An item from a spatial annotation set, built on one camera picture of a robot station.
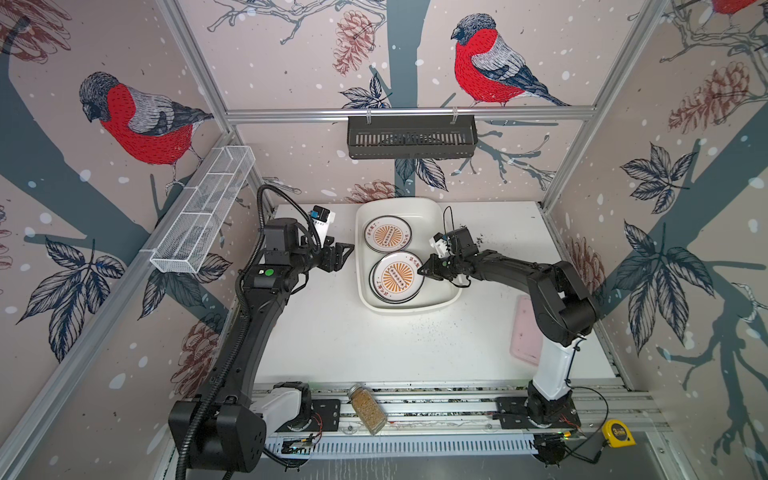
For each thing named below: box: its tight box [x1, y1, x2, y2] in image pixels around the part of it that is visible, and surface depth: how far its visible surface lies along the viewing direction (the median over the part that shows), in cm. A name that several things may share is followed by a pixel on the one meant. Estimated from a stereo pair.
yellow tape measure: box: [602, 419, 636, 448], surface depth 70 cm
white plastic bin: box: [355, 197, 463, 313], surface depth 100 cm
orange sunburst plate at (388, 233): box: [364, 215, 412, 253], surface depth 112 cm
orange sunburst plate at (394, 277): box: [369, 251, 425, 305], surface depth 97 cm
